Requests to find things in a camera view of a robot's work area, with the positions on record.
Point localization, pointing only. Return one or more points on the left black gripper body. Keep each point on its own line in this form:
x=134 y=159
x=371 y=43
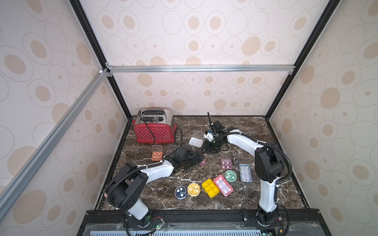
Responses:
x=191 y=161

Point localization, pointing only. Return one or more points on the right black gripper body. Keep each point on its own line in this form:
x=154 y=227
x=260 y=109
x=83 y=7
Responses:
x=212 y=144

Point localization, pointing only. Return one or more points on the magenta pillbox clear lid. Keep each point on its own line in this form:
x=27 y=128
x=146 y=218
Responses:
x=226 y=164

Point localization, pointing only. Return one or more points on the small clear grey pillbox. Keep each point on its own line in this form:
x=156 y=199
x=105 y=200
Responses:
x=235 y=158

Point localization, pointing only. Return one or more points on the orange square pillbox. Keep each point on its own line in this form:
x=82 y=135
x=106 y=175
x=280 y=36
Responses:
x=157 y=153

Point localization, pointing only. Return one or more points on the yellow round pillbox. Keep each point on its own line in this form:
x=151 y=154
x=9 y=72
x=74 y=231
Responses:
x=193 y=189

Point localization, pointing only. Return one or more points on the green round pillbox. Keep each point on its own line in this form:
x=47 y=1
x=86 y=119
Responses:
x=230 y=176

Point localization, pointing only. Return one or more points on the dark blue round pillbox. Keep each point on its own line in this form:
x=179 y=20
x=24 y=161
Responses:
x=180 y=193

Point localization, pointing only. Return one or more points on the yellow lidded rectangular pillbox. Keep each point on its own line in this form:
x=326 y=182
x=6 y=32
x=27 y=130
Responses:
x=210 y=188

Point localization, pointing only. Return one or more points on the light blue rectangular pillbox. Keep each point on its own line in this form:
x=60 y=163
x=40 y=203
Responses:
x=245 y=173

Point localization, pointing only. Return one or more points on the red rectangular pillbox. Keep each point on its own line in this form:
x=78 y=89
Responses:
x=223 y=185

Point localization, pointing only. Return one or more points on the white six-cell pillbox clear lid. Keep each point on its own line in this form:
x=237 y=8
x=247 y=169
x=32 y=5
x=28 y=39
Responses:
x=171 y=148

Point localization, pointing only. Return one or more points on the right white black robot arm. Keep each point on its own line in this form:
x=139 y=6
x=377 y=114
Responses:
x=272 y=165

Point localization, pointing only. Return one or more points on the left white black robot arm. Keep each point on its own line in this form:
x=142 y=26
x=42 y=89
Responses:
x=124 y=190

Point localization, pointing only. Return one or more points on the red and silver toaster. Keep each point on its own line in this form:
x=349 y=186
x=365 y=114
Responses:
x=154 y=126

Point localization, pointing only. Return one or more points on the rear aluminium frame rail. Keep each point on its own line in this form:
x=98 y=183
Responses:
x=198 y=68

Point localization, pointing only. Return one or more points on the aluminium frame rail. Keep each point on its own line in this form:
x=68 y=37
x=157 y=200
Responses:
x=32 y=166
x=198 y=68

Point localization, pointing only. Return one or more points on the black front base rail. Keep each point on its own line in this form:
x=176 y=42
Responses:
x=292 y=222

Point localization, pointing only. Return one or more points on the left aluminium frame rail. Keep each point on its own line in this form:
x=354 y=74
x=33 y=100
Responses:
x=32 y=166

